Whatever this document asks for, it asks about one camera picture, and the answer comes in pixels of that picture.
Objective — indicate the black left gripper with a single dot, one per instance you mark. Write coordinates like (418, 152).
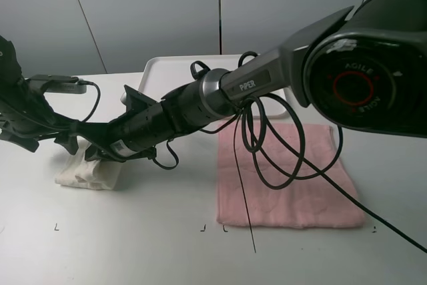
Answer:
(26, 129)

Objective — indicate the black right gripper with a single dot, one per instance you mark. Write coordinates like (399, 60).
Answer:
(128, 137)

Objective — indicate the cream white towel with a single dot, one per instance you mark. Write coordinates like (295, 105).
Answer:
(91, 175)

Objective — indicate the pink towel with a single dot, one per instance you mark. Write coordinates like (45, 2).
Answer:
(243, 198)

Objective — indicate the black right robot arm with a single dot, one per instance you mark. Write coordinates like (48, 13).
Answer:
(363, 69)

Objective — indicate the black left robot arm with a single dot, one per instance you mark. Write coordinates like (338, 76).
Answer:
(14, 87)

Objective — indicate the white plastic tray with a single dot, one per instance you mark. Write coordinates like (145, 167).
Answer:
(164, 74)

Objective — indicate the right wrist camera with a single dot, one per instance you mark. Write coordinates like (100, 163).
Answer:
(134, 100)

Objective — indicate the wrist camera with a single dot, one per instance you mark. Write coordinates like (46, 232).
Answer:
(57, 84)
(134, 100)

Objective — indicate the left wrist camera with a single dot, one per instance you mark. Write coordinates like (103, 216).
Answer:
(57, 84)

